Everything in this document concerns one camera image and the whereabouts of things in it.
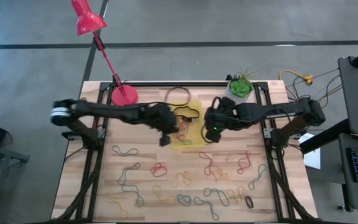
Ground yellow rubber band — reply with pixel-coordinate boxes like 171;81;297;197
152;185;177;205
171;171;193;189
227;185;246;205
107;198;129;218
211;166;229;182

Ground black floor cables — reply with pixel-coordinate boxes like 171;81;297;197
286;67;344;110

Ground yellow floor cable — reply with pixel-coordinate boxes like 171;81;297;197
278;69;314;85

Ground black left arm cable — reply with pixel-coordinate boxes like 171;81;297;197
164;86;192;107

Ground white paper sheet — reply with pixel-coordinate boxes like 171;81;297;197
298;133;322;170

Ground long teal rubber band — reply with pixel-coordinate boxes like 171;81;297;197
117;162;145;208

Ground black diagonal beam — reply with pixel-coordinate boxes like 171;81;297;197
300;118;352;156

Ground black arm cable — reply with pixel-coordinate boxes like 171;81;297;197
164;86;192;107
200;96;223;144

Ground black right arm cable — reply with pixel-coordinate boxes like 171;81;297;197
200;96;223;144

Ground yellow plastic bin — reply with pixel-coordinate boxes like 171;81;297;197
168;99;205;149

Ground large black rubber band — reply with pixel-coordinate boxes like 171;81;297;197
173;105;201;119

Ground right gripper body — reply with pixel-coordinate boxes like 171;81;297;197
204;98;239;143

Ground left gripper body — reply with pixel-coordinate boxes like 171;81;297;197
149;103;180;135

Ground red desk lamp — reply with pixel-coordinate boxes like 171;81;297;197
71;0;139;106

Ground white potted succulent plant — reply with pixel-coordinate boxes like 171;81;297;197
224;67;258;103

